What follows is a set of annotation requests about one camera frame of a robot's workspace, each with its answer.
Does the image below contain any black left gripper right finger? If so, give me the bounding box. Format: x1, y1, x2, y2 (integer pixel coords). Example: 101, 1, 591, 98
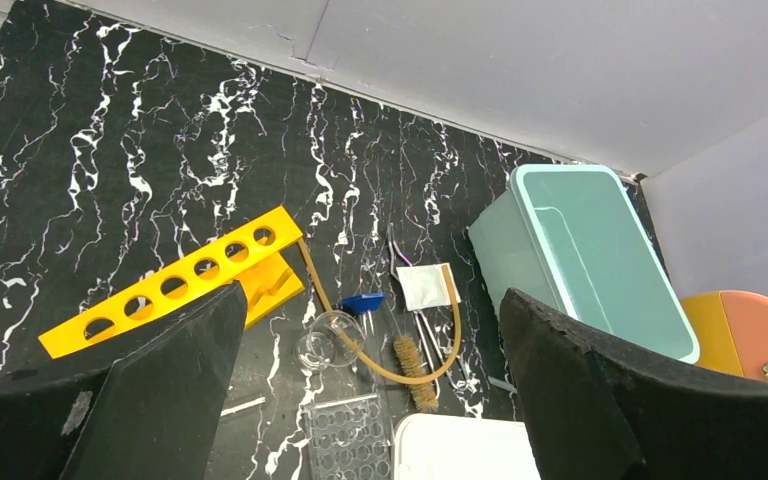
498, 288, 768, 479

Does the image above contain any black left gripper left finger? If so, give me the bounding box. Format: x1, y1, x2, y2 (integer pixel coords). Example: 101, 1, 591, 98
0, 282, 247, 479

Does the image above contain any brown bristle tube brush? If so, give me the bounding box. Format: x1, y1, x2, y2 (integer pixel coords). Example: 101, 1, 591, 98
386, 306, 439, 414

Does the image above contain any tan rubber tube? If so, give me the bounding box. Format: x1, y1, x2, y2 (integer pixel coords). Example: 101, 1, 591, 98
296, 238, 463, 387

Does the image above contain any blue capped test tube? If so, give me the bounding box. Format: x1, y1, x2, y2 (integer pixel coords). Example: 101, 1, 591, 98
337, 291, 386, 348

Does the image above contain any clear glass rod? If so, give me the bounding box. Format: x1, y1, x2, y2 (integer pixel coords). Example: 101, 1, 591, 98
220, 396, 266, 417

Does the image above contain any white orange centrifuge drum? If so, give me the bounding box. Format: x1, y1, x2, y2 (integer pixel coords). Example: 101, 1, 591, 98
681, 290, 768, 383

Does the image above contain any white bin lid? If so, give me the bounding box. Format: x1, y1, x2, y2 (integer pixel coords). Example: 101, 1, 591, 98
393, 413, 540, 480

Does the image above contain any mint green plastic bin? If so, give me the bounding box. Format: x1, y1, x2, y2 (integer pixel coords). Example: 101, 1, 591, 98
468, 164, 700, 364

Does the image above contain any yellow test tube rack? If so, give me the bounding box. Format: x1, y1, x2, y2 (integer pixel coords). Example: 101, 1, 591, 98
38, 206, 304, 359

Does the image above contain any clear well plate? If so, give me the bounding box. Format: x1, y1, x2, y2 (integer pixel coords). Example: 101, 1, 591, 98
302, 393, 394, 479

